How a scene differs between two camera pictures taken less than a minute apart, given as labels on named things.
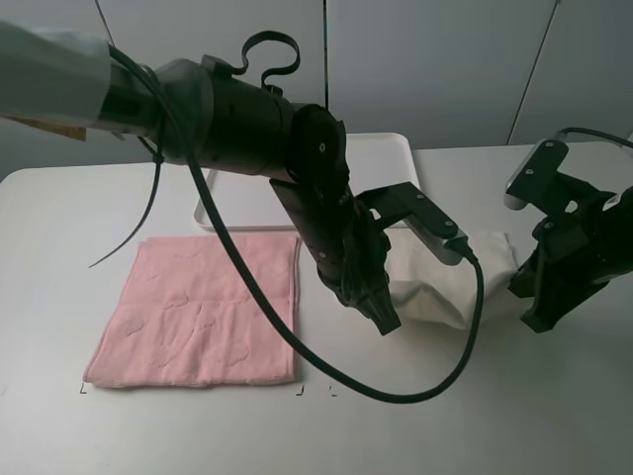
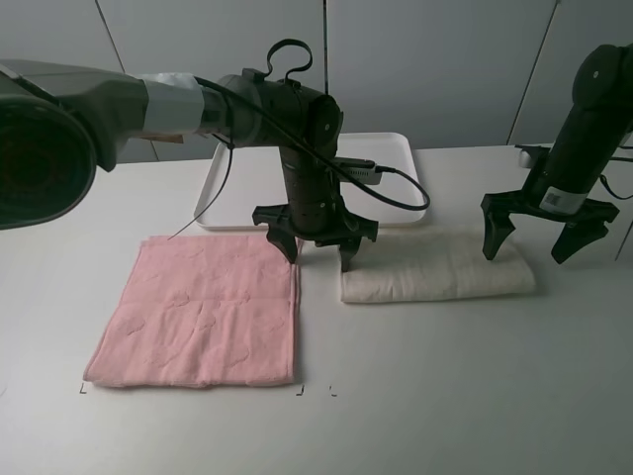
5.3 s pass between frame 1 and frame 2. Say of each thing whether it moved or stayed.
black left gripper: moved
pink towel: stayed
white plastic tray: stayed
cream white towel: moved
